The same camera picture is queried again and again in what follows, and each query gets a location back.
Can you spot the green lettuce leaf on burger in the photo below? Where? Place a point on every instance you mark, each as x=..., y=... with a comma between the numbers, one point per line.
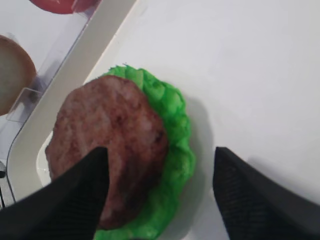
x=163, y=200

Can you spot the meat patty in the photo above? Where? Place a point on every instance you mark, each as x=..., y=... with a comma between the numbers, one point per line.
x=112, y=112

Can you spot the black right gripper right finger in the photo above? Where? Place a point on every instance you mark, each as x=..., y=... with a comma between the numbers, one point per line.
x=254, y=207

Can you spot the upright bun slice left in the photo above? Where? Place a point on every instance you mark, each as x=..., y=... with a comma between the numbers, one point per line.
x=17, y=71

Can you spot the clear long strip left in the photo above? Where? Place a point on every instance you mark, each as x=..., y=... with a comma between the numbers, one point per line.
x=47, y=38

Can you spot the white metal tray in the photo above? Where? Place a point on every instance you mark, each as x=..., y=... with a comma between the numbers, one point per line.
x=250, y=73

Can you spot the upright red tomato slice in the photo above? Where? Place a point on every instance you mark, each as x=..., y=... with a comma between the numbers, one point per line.
x=64, y=7

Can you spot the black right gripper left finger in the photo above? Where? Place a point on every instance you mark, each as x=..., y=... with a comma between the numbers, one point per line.
x=69, y=208

